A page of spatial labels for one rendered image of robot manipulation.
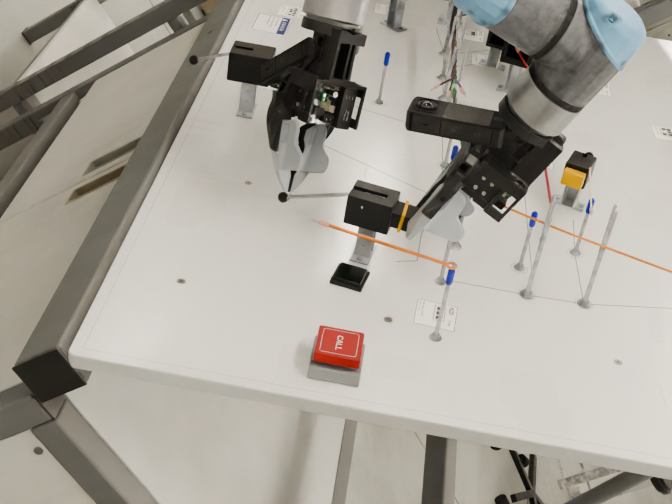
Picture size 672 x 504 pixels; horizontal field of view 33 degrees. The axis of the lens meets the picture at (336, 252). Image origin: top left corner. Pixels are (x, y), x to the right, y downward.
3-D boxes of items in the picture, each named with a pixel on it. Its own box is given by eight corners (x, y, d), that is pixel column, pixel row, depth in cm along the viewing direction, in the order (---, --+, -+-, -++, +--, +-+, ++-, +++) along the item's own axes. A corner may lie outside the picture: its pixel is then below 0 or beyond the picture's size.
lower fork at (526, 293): (533, 301, 137) (563, 204, 129) (519, 298, 137) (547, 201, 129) (533, 291, 139) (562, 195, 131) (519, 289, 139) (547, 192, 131)
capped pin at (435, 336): (427, 333, 129) (445, 257, 123) (440, 334, 130) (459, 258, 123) (429, 341, 128) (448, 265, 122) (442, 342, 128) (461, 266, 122)
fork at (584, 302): (591, 310, 138) (624, 214, 130) (577, 307, 138) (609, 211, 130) (590, 301, 139) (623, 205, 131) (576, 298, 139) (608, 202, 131)
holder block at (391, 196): (352, 206, 140) (357, 179, 138) (395, 218, 139) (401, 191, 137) (342, 222, 137) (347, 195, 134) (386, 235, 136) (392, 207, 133)
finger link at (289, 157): (283, 201, 133) (301, 125, 131) (261, 186, 138) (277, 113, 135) (305, 203, 135) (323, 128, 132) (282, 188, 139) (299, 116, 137)
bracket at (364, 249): (359, 241, 143) (365, 209, 140) (377, 247, 142) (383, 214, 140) (348, 260, 139) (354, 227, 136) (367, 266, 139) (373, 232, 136)
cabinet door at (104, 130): (-4, 222, 183) (162, 139, 171) (94, 80, 228) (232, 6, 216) (3, 231, 184) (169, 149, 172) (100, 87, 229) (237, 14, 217)
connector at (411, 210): (382, 210, 138) (386, 197, 137) (420, 222, 138) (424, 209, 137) (378, 223, 136) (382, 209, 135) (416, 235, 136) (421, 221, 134)
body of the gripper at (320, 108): (303, 128, 129) (327, 24, 126) (268, 111, 136) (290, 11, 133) (357, 136, 133) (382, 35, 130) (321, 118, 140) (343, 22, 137)
